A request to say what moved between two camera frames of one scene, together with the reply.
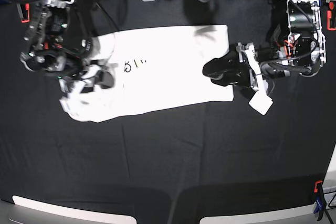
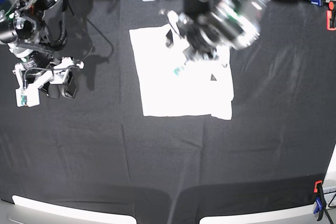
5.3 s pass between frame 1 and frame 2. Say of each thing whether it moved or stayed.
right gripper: moved
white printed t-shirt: moved
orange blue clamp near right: stayed
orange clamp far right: stayed
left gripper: moved
